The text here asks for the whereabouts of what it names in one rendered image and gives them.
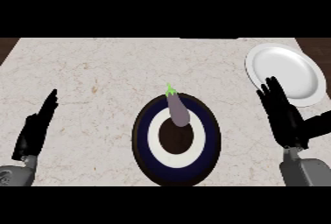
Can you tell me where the purple eggplant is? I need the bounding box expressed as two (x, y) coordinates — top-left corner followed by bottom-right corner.
(164, 82), (192, 128)

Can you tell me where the dark blue and white plate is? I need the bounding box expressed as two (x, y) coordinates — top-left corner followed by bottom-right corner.
(130, 92), (223, 187)

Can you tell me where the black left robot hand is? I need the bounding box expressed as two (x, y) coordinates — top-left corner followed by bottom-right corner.
(11, 88), (59, 162)

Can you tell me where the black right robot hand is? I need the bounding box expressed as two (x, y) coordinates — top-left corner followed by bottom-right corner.
(255, 75), (331, 151)

